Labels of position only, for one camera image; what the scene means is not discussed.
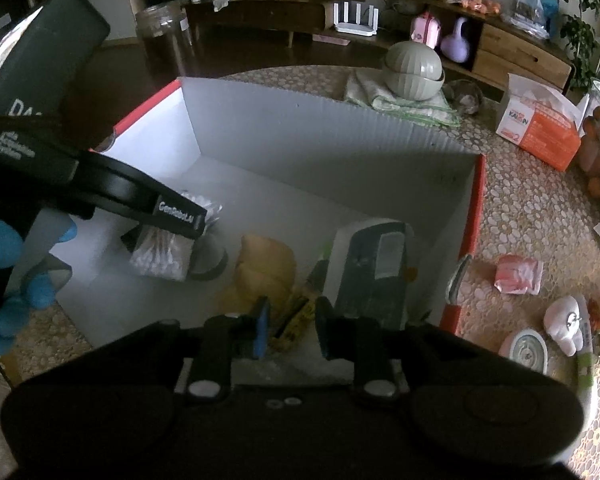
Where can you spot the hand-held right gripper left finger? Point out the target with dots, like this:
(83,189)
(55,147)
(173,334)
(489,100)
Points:
(261,330)

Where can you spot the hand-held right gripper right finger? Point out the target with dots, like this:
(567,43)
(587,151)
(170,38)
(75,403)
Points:
(324,332)

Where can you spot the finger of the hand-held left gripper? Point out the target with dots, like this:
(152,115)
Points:
(140,195)

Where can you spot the yellow packet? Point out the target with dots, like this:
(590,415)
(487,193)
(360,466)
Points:
(295,325)

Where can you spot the cotton swab packet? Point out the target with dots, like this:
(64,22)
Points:
(160,255)

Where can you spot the grey packet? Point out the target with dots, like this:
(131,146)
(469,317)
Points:
(370,270)

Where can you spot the red shoe box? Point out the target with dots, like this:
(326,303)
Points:
(305,160)

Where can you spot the pale round dial device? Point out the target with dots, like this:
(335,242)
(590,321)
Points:
(522,350)

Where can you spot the person's left hand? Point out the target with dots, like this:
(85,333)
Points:
(0,240)

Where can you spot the large glass jar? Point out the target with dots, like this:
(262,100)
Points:
(162,40)

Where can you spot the pink packet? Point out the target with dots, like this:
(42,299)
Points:
(519,275)

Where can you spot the wooden television cabinet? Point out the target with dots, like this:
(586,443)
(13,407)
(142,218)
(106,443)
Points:
(280,12)

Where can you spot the green striped cloth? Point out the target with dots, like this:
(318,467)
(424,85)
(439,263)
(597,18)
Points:
(405,107)

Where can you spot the white plush toy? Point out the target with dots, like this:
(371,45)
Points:
(565,325)

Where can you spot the grey green ribbed bowl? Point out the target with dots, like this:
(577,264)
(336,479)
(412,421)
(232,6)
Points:
(412,57)
(415,90)

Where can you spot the small glass jar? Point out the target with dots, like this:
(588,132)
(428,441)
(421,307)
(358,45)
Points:
(464,97)

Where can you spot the white router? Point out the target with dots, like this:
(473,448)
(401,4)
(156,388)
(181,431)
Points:
(355,22)

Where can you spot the orange tissue box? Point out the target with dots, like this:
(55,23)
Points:
(540,130)

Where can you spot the purple kettlebell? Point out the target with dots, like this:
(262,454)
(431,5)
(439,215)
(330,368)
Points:
(455,45)

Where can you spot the pink toy case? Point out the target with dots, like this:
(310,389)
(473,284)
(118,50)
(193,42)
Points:
(425,30)

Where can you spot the potted plant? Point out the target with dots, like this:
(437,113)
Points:
(582,30)

